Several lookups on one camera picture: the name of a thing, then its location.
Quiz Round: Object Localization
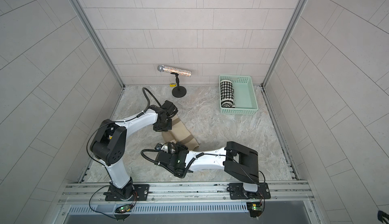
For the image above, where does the brown beige plaid blanket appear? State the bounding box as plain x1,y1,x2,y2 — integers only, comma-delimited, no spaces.
162,116,199,151

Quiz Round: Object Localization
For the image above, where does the black white houndstooth scarf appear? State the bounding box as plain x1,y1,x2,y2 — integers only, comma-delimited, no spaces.
220,80,235,108

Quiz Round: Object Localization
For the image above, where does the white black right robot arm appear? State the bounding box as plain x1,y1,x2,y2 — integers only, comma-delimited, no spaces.
151,141,271,200

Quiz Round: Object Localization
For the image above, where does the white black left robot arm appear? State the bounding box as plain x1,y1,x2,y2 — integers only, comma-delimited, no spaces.
90,100,178,201

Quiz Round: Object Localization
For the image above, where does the mint green plastic basket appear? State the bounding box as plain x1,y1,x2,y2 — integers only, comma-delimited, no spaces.
219,75,258,115

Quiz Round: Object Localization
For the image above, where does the black microphone stand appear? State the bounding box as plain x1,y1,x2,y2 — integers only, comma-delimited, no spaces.
171,73,187,98

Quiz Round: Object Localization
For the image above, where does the glitter microphone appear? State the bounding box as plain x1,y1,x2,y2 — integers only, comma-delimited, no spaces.
157,65,192,77

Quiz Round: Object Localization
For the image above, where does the left green circuit board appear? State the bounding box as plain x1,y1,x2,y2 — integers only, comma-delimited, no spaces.
114,204,133,214

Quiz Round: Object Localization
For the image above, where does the green circuit board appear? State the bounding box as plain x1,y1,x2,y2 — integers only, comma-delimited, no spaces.
114,204,133,214
246,202,264,218

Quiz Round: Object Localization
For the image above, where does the right green circuit board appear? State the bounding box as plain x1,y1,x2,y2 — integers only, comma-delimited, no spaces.
246,202,264,218

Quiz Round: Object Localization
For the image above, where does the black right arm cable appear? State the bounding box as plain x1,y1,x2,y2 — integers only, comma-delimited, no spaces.
140,148,229,176

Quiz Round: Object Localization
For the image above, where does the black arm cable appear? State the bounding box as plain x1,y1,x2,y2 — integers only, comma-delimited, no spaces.
140,148,229,176
136,87,163,117

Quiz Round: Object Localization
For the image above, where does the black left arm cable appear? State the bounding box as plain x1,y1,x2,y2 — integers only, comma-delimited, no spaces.
136,87,163,117

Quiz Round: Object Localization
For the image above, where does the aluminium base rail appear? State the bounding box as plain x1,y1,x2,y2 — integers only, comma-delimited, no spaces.
58,181,314,216

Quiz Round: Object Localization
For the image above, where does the aluminium corner post left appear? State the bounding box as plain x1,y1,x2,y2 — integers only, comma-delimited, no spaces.
68,0,125,89

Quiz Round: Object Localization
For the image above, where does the aluminium corner post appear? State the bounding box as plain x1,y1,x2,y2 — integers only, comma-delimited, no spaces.
262,0,308,89
68,0,125,89

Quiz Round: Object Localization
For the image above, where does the aluminium corner post right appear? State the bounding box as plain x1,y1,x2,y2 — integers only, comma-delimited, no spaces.
262,0,308,89

